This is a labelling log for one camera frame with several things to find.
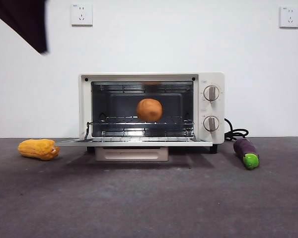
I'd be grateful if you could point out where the white wall socket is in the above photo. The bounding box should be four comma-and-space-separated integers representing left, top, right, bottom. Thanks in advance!
71, 3, 93, 27
279, 6, 298, 29

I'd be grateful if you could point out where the brown round potato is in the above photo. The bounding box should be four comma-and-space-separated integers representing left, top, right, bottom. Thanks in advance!
136, 98, 163, 122

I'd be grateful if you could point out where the glass oven door with handle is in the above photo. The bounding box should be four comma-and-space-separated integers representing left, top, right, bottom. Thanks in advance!
55, 138, 214, 162

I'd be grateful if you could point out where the yellow toy corn cob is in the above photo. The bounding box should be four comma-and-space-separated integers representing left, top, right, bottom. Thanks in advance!
17, 138, 60, 161

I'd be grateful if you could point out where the metal wire oven rack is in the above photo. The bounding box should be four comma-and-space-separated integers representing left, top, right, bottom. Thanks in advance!
86, 116, 196, 127

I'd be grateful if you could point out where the black oven power cable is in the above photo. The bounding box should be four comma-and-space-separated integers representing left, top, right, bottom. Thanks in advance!
224, 118, 249, 142

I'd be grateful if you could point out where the purple toy eggplant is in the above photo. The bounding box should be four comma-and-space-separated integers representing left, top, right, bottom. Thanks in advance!
233, 138, 260, 171

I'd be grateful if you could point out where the beige round oven knob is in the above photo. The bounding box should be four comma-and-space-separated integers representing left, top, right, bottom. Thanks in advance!
203, 116, 220, 132
203, 85, 221, 102

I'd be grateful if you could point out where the cream white toaster oven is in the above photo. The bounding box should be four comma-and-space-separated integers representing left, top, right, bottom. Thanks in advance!
79, 71, 225, 154

